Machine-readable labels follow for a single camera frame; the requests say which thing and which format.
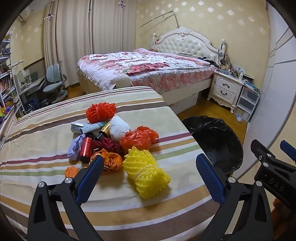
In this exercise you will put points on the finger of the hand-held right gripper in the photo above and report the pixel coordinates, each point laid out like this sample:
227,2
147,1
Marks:
259,148
286,148

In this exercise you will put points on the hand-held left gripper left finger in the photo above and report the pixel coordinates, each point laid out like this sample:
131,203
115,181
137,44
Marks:
90,178

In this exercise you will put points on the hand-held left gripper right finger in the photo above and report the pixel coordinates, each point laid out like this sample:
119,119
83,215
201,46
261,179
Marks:
210,178

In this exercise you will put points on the small orange wrapper scrap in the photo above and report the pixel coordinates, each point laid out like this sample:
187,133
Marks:
70,172

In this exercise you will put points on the orange foil wrapper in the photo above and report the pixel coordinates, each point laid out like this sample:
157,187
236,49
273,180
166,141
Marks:
113,162

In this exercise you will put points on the red bottle with black cap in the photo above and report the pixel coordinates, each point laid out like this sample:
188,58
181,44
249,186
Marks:
86,149

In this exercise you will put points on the lavender cloth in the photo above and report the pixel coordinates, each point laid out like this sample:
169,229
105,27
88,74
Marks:
75,148

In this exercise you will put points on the dark red bag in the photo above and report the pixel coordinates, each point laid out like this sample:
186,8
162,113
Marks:
108,143

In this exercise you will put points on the bin with black bag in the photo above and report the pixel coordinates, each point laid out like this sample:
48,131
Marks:
212,139

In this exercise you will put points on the gold bottle with black cap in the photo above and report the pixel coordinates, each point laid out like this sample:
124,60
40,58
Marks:
106,129

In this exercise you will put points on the white squeezed tube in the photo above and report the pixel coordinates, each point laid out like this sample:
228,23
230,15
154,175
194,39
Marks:
77,127

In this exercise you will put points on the blue white powder packet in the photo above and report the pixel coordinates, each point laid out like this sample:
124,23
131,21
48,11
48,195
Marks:
99,125

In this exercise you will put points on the yellow foam fruit net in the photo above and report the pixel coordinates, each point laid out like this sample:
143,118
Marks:
143,171

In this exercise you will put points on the white paper ball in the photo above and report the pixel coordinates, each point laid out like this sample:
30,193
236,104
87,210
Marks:
119,129

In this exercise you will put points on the orange plastic bag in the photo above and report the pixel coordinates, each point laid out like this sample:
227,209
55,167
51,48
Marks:
136,141

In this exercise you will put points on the red foam fruit net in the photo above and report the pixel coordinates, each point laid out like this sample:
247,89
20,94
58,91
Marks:
99,112

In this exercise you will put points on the blue white floor scrap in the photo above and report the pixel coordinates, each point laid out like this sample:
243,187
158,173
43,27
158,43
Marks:
239,118

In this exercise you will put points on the clear plastic drawer unit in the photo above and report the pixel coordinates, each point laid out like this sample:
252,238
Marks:
246,102

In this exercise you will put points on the striped tablecloth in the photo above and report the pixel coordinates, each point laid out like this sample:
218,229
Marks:
46,139

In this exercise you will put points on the white sliding wardrobe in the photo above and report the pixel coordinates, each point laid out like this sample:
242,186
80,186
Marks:
282,81

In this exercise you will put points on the white nightstand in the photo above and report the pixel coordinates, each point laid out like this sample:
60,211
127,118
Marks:
225,85

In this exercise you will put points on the white under-bed box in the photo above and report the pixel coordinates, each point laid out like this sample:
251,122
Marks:
185,102

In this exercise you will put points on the clutter of small bottles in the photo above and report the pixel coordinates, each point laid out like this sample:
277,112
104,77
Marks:
231,69

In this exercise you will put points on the white panelled board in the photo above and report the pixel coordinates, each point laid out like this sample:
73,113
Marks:
7,126

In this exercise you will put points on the black bag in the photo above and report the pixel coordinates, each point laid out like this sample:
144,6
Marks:
210,61

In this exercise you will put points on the beige ribbed round object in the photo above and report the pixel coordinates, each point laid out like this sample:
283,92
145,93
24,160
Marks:
123,81

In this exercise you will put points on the colourful toys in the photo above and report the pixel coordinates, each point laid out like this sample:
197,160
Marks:
5,112

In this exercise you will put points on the light blue desk chair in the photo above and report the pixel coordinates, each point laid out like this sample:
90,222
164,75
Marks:
54,74

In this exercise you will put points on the white study desk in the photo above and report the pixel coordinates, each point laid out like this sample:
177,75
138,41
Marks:
32,83

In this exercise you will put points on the floral quilt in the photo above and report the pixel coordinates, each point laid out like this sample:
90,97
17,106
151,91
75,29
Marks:
143,67

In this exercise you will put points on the white bookshelf with books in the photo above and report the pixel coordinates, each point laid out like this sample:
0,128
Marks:
7,85

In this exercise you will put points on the white bed with tufted headboard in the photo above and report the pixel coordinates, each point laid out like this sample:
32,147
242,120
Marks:
182,44

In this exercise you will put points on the beige curtains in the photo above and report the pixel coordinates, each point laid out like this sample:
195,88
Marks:
76,34

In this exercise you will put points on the thin bent pole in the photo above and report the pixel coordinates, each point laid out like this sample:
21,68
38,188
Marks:
176,19

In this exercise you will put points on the white air conditioner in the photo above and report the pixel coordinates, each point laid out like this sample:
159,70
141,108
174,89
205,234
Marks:
24,14

